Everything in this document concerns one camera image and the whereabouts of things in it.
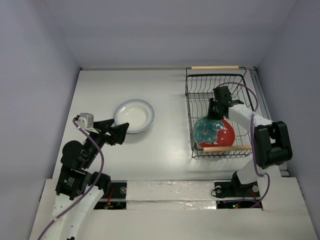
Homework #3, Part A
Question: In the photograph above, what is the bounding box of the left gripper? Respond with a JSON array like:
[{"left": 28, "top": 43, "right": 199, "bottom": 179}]
[{"left": 82, "top": 118, "right": 129, "bottom": 167}]

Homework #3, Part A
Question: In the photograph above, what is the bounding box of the teal and red plate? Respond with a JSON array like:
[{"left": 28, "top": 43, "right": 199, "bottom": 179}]
[{"left": 193, "top": 117, "right": 236, "bottom": 148}]

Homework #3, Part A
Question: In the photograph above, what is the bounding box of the white deep bowl plate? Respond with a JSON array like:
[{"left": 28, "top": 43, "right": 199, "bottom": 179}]
[{"left": 113, "top": 99, "right": 155, "bottom": 134}]

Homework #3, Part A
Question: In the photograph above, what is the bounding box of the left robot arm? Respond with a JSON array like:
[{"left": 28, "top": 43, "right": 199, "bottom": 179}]
[{"left": 38, "top": 113, "right": 130, "bottom": 240}]

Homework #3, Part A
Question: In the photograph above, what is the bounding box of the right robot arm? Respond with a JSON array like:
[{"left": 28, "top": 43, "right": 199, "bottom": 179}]
[{"left": 207, "top": 98, "right": 293, "bottom": 198}]

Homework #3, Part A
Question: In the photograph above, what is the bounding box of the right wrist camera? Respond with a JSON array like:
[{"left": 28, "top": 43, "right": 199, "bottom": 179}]
[{"left": 213, "top": 86, "right": 244, "bottom": 107}]

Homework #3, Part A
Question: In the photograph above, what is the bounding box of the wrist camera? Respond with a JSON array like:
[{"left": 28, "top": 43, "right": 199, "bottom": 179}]
[
  {"left": 76, "top": 113, "right": 97, "bottom": 133},
  {"left": 213, "top": 86, "right": 244, "bottom": 107}
]

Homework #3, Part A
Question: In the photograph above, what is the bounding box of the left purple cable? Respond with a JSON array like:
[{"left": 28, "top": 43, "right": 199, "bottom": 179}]
[{"left": 37, "top": 116, "right": 105, "bottom": 240}]

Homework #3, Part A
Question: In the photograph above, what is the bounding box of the purple cable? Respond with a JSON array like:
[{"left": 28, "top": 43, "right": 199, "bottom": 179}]
[
  {"left": 37, "top": 116, "right": 105, "bottom": 240},
  {"left": 216, "top": 82, "right": 271, "bottom": 209}
]

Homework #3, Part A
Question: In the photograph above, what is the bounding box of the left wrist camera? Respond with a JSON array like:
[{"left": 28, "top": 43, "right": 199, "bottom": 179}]
[{"left": 76, "top": 113, "right": 97, "bottom": 133}]

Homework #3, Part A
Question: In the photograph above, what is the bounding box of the black wire dish rack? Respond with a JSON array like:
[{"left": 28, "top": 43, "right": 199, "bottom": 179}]
[{"left": 185, "top": 67, "right": 257, "bottom": 158}]

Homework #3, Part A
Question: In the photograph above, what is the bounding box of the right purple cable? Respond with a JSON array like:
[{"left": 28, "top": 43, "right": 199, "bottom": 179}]
[{"left": 216, "top": 82, "right": 271, "bottom": 209}]

